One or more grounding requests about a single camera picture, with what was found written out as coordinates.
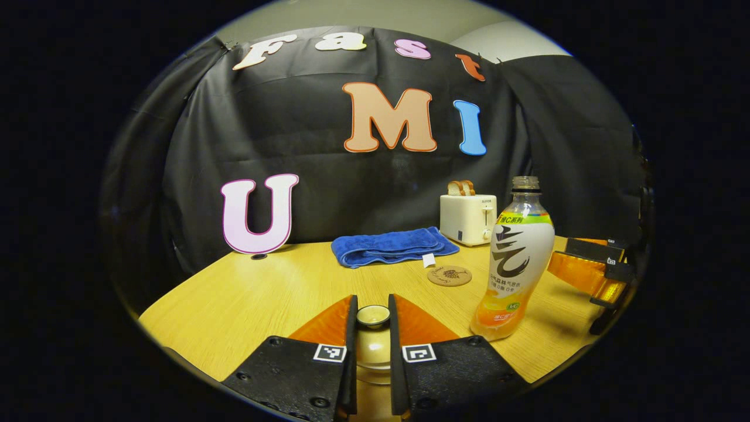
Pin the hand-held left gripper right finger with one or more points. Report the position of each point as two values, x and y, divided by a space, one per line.
397 387

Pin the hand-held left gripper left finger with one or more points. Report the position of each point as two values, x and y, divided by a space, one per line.
351 387

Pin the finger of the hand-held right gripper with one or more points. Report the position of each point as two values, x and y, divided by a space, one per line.
592 250
586 278

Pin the plastic water bottle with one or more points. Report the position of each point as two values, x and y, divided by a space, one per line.
518 252

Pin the round wooden coaster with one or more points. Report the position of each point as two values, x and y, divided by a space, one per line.
449 276

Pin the white toaster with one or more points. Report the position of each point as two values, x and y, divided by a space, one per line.
466 220

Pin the toast bread slice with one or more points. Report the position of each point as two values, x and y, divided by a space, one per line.
454 189
469 187

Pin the blue folded towel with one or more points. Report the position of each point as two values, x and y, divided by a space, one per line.
387 246

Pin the black backdrop cloth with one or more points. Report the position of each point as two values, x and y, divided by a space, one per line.
328 193

